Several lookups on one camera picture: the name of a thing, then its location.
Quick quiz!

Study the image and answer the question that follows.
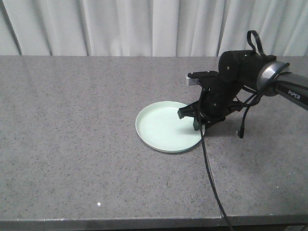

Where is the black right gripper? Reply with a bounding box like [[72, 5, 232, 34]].
[[178, 72, 241, 130]]

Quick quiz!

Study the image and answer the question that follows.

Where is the light green round plate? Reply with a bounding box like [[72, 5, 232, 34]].
[[135, 101, 201, 153]]

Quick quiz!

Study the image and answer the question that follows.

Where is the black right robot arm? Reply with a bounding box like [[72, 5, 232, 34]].
[[178, 50, 308, 130]]

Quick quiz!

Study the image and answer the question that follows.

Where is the white pleated curtain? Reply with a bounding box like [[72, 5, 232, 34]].
[[0, 0, 308, 57]]

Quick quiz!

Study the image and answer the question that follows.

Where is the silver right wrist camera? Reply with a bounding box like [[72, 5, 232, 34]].
[[186, 71, 218, 88]]

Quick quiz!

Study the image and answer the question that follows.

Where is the black camera cable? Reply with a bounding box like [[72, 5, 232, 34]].
[[200, 30, 291, 231]]

